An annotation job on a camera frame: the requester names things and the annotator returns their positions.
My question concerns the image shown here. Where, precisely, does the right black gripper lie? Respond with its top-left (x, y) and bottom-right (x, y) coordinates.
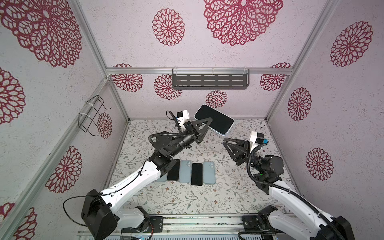
top-left (226, 140), bottom-right (265, 177)

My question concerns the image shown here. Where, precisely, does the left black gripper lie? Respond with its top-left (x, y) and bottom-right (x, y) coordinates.
top-left (168, 117), bottom-right (211, 158)

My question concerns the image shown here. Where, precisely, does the pale blue case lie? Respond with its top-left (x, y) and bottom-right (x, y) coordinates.
top-left (156, 175), bottom-right (168, 183)
top-left (203, 162), bottom-right (216, 185)

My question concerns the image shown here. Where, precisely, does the light blue phone case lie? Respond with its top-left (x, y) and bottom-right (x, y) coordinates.
top-left (179, 160), bottom-right (192, 183)

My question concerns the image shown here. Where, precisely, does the bare black phone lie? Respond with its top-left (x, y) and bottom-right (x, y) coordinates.
top-left (167, 159), bottom-right (181, 181)
top-left (191, 163), bottom-right (203, 186)

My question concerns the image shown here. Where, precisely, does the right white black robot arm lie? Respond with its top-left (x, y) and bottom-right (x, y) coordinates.
top-left (223, 138), bottom-right (355, 240)

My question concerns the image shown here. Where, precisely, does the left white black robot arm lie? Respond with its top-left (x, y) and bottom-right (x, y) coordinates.
top-left (81, 118), bottom-right (213, 240)

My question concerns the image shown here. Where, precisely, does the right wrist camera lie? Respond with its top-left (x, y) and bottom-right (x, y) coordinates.
top-left (249, 131), bottom-right (269, 150)

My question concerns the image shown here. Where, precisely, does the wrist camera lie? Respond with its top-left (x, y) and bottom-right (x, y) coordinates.
top-left (249, 131), bottom-right (269, 150)
top-left (177, 110), bottom-right (190, 128)

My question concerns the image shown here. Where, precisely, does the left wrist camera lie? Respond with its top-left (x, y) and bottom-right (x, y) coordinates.
top-left (177, 110), bottom-right (190, 128)

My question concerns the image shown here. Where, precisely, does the dark grey wall shelf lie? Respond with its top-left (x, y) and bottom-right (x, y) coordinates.
top-left (171, 69), bottom-right (250, 90)

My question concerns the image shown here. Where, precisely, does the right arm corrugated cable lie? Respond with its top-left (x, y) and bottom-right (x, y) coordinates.
top-left (237, 143), bottom-right (349, 240)

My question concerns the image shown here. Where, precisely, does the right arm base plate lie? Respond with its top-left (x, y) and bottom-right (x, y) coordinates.
top-left (242, 215), bottom-right (271, 232)

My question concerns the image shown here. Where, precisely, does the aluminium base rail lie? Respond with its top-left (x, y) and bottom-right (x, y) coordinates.
top-left (95, 211), bottom-right (326, 240)

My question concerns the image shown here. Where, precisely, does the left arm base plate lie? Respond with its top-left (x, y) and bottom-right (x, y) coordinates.
top-left (122, 216), bottom-right (164, 234)

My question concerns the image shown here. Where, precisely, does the black wire wall rack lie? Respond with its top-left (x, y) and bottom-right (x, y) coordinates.
top-left (78, 95), bottom-right (113, 139)

